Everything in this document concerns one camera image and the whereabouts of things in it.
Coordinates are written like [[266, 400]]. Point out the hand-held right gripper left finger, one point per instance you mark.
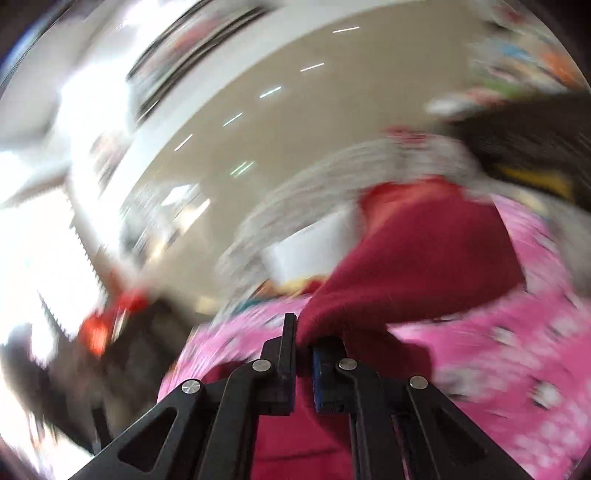
[[287, 369]]

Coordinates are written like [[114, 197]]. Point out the dark red knit garment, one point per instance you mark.
[[415, 258]]

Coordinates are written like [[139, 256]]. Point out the white pillow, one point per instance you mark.
[[314, 249]]

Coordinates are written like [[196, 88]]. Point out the pink penguin print blanket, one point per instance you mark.
[[508, 360]]

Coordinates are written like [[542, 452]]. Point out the dark wooden side table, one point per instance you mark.
[[143, 350]]

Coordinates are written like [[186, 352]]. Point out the red box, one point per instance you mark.
[[99, 330]]

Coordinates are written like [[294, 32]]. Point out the large floral pillow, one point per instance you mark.
[[323, 180]]

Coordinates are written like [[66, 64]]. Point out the carved dark wooden cabinet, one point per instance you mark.
[[531, 134]]

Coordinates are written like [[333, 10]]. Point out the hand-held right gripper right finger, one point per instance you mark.
[[319, 381]]

